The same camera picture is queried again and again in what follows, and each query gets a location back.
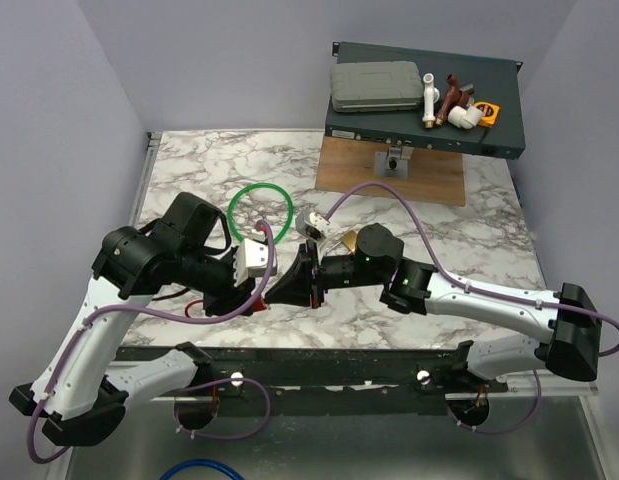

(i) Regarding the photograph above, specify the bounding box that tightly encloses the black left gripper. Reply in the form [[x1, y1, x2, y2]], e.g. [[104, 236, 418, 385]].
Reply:
[[175, 245, 257, 318]]

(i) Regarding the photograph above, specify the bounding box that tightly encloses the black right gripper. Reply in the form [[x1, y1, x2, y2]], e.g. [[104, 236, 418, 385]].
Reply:
[[265, 239, 386, 309]]

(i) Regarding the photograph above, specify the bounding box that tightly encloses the brass padlock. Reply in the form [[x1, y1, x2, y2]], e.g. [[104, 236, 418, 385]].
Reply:
[[325, 230, 357, 255]]

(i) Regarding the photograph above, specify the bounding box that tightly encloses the green cable lock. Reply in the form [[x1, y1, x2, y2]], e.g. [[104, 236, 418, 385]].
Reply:
[[226, 182, 294, 244]]

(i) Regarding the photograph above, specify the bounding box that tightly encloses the red plastic seal tag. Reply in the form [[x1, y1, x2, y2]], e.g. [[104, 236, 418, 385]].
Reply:
[[184, 298, 268, 317]]

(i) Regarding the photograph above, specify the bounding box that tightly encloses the white elbow pipe fitting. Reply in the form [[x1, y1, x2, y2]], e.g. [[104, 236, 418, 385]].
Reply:
[[447, 105, 483, 130]]

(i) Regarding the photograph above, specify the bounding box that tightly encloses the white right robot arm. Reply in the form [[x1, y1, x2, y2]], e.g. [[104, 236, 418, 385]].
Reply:
[[265, 223, 602, 392]]

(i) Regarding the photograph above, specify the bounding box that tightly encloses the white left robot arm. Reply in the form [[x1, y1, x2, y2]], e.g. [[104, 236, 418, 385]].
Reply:
[[9, 192, 275, 450]]

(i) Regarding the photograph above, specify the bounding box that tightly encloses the wooden board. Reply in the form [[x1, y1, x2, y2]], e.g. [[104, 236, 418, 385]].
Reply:
[[315, 136, 466, 206]]

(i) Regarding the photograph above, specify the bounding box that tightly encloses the grey plastic case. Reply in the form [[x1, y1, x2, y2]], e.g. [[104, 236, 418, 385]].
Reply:
[[330, 61, 424, 113]]

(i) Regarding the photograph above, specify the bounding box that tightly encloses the white pipe fitting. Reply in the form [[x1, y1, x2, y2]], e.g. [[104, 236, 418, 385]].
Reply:
[[422, 73, 440, 129]]

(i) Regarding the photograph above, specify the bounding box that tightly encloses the brown pipe fitting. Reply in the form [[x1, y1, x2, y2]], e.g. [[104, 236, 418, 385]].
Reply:
[[434, 73, 465, 126]]

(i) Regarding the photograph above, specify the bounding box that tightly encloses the yellow tape measure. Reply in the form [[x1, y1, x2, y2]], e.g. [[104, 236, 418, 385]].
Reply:
[[474, 101, 501, 128]]

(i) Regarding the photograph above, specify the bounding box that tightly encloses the dark grey pipe fitting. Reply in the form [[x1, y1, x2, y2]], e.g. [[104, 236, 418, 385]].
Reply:
[[457, 83, 475, 108]]

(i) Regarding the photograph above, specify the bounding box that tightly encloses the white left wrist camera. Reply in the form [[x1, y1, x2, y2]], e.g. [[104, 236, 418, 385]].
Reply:
[[230, 220, 278, 287]]

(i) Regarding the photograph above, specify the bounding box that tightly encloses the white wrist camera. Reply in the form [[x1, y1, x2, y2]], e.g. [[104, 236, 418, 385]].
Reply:
[[295, 208, 331, 246], [230, 220, 278, 287]]

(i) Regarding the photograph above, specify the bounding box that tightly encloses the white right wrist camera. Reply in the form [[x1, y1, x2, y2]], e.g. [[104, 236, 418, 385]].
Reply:
[[295, 208, 331, 246]]

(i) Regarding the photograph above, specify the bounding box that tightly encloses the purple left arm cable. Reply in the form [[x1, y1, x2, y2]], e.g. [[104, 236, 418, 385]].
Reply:
[[27, 219, 278, 464]]

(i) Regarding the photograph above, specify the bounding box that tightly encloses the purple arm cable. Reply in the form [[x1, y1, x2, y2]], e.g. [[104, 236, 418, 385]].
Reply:
[[27, 219, 278, 464], [323, 182, 619, 435]]

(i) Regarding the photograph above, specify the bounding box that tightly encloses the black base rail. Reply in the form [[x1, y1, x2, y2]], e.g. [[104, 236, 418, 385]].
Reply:
[[113, 344, 510, 419]]

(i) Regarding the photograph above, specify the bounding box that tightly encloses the aluminium side rail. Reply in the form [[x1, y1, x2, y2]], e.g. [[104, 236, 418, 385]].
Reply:
[[128, 131, 163, 225]]

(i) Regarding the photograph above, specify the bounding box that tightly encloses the grey metal bracket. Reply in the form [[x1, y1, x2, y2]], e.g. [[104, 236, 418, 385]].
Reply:
[[374, 146, 413, 179]]

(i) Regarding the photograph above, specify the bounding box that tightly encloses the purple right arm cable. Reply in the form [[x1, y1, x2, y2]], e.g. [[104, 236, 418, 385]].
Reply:
[[323, 182, 619, 435]]

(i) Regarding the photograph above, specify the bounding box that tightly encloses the blue cable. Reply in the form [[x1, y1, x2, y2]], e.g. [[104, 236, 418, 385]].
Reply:
[[159, 458, 246, 480]]

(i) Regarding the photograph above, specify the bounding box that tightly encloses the dark teal network switch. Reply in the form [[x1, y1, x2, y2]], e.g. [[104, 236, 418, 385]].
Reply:
[[325, 42, 526, 160]]

